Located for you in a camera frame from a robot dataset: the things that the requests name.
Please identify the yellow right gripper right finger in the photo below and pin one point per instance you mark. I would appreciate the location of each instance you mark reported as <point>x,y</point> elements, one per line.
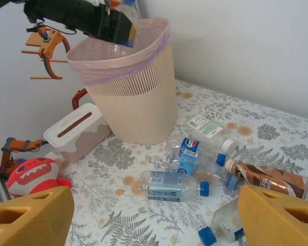
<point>277,220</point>

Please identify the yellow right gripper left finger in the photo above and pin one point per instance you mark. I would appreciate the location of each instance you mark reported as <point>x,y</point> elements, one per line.
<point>28,220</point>

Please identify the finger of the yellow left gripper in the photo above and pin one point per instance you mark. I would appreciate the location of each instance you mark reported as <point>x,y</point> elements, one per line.
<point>118,28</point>

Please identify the copper brown label bottle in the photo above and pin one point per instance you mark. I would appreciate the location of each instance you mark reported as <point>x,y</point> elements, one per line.
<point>267,179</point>

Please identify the clear unlabelled bottle blue cap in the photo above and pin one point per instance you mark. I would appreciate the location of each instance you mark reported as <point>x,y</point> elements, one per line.
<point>223,223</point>

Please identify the clear bottle light blue label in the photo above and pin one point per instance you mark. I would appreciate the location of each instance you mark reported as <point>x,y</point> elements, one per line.
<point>188,159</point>

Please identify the clear bottle green white label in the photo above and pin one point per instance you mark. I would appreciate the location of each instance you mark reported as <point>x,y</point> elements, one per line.
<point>208,128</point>

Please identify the clear Pepsi bottle blue cap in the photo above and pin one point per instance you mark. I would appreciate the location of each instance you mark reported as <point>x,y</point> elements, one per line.
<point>190,143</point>

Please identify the clear bottle pale blue label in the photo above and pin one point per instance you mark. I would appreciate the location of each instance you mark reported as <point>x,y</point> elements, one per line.
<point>164,185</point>

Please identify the pink plastic bin liner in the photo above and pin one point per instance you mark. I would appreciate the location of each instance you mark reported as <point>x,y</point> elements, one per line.
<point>105,68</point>

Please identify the beige ribbed waste bin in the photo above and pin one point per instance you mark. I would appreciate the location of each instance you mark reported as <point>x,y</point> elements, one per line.
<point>133,115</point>

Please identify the red plush monster toy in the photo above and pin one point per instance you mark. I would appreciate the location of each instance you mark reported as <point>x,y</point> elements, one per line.
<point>33,179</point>

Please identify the floral table mat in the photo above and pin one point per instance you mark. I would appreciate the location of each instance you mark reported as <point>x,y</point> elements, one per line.
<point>272,133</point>

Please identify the white tissue box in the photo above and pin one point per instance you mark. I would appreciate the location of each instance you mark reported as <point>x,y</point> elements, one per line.
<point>74,133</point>

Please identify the orange gripper wall model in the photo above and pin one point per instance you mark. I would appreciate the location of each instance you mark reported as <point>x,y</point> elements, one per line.
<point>50,43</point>

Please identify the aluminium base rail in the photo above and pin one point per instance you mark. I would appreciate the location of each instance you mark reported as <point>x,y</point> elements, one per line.
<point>0,187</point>

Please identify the orange clamp wall model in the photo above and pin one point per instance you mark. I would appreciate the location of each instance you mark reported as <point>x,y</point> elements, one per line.
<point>78,97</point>

